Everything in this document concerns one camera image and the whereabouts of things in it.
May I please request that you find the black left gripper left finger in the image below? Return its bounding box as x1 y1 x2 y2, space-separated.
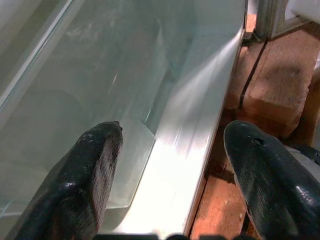
14 121 124 240

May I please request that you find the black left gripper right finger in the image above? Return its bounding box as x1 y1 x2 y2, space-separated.
223 120 320 240

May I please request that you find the clear plastic fridge drawer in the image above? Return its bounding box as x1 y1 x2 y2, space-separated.
0 0 245 216

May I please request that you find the glass fridge shelf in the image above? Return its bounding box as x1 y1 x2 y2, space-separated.
0 0 76 115

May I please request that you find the grey furniture leg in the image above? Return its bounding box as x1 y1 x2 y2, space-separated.
243 0 320 46

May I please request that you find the white fridge body frame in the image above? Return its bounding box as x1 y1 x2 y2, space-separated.
106 0 249 240

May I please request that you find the black floor cable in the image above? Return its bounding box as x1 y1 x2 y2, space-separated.
238 37 269 110

